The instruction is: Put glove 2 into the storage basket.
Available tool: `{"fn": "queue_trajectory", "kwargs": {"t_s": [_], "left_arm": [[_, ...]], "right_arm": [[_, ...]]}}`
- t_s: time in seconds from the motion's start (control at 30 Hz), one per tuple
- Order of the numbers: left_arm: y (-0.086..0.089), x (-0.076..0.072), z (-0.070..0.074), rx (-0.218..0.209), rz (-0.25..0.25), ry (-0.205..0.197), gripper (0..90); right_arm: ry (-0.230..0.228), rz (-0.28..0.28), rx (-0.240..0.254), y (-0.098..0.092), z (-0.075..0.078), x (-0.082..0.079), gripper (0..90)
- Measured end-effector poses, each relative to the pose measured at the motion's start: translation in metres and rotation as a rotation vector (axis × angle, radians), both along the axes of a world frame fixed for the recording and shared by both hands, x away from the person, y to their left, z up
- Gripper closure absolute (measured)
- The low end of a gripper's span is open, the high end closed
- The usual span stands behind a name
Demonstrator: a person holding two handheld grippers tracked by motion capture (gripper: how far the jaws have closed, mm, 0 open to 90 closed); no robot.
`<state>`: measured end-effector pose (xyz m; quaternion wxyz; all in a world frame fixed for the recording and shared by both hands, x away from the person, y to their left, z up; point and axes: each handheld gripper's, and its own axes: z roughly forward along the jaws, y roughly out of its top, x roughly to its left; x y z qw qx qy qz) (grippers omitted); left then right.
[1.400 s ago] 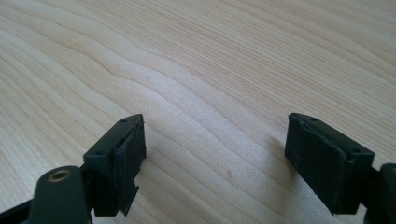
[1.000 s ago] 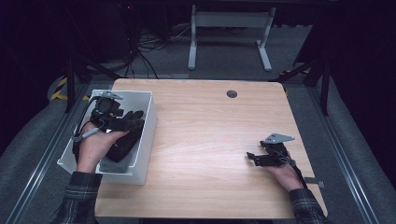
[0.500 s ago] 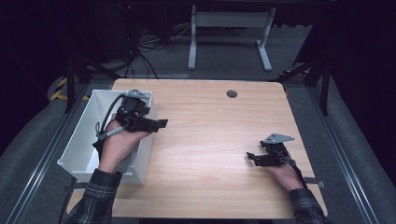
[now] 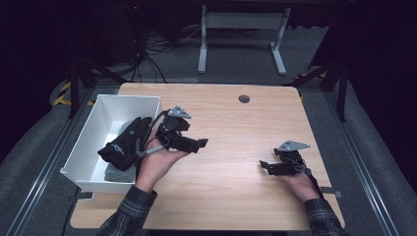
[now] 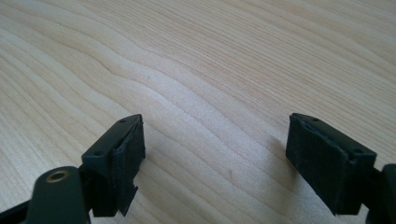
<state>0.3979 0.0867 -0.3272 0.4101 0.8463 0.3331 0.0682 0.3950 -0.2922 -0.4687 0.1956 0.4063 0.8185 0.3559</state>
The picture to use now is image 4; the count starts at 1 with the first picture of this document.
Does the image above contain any grey metal desk frame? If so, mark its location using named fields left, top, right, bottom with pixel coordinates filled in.
left=197, top=4, right=292, bottom=77

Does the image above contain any person's right hand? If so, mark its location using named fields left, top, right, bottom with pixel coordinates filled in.
left=283, top=171, right=319, bottom=203

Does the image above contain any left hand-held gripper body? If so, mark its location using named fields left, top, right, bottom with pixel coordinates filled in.
left=156, top=105, right=193, bottom=150

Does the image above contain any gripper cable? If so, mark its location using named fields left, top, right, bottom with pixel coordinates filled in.
left=294, top=163, right=326, bottom=200
left=136, top=109, right=171, bottom=159

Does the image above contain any bundle of floor cables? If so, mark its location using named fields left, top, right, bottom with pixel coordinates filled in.
left=131, top=26, right=205, bottom=83

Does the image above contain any grey table bracket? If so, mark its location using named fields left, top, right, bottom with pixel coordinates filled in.
left=320, top=186, right=343, bottom=200

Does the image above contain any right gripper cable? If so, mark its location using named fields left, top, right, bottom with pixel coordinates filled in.
left=294, top=163, right=326, bottom=200

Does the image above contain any yellow black floor tape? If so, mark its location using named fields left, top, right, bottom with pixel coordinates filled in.
left=53, top=81, right=96, bottom=107

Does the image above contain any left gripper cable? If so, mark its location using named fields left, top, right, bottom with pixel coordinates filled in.
left=136, top=109, right=171, bottom=159

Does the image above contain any white plastic box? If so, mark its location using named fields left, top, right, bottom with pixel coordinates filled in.
left=60, top=93, right=162, bottom=195

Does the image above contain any metal floor rail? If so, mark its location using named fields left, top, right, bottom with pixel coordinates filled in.
left=6, top=88, right=96, bottom=236
left=323, top=91, right=401, bottom=236

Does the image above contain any black glove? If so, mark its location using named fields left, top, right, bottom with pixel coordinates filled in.
left=97, top=116, right=153, bottom=172

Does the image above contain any person's left hand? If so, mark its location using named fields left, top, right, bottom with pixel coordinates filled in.
left=135, top=137, right=190, bottom=194

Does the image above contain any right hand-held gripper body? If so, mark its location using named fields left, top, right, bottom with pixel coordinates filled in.
left=274, top=140, right=311, bottom=176

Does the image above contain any black tripod stand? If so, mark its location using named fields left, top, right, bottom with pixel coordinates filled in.
left=283, top=58, right=348, bottom=123
left=67, top=55, right=129, bottom=120

